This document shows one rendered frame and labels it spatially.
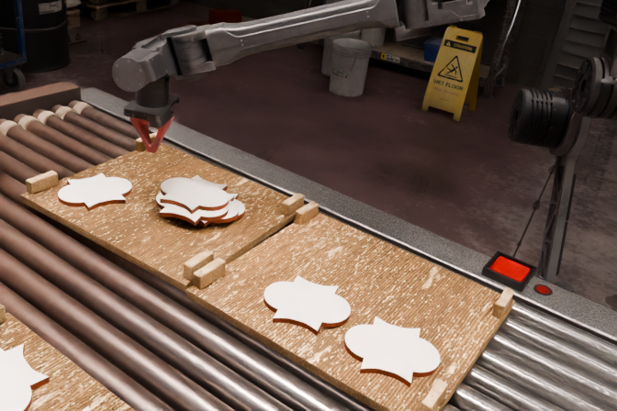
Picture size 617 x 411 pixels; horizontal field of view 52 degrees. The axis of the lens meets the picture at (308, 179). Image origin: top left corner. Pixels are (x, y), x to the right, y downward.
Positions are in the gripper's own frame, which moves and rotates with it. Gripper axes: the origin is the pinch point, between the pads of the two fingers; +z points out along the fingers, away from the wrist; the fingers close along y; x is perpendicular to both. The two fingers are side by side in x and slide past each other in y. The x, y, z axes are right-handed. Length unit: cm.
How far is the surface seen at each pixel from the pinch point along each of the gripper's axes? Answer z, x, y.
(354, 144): 107, -25, 259
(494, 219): 105, -106, 195
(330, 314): 8.6, -38.7, -24.5
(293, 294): 8.7, -32.3, -21.6
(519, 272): 10, -70, 0
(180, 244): 10.2, -10.8, -13.2
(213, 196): 6.3, -12.8, -2.0
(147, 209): 10.5, -1.1, -4.4
